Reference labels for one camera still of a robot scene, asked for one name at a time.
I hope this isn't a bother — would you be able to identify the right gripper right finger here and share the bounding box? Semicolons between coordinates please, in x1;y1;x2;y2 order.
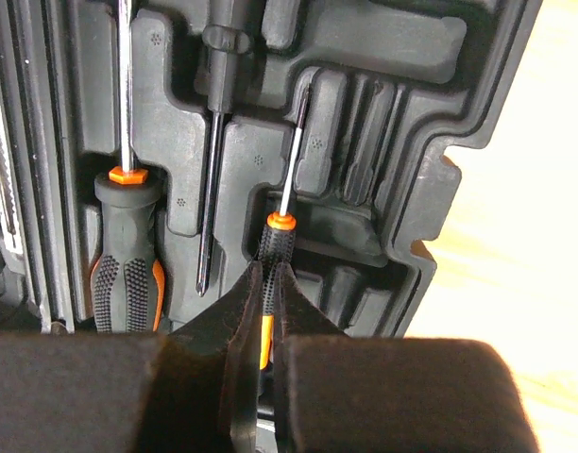
273;264;538;452

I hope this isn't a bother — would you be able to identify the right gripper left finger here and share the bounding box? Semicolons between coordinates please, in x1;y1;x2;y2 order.
0;262;263;452

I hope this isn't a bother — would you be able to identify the black handled nut driver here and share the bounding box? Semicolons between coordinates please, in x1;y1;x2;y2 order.
91;1;165;333

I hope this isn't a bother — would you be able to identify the black plastic tool case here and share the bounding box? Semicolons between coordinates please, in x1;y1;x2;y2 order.
0;1;540;336

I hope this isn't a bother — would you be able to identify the orange black screwdriver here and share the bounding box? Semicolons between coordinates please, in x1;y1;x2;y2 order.
195;1;253;295

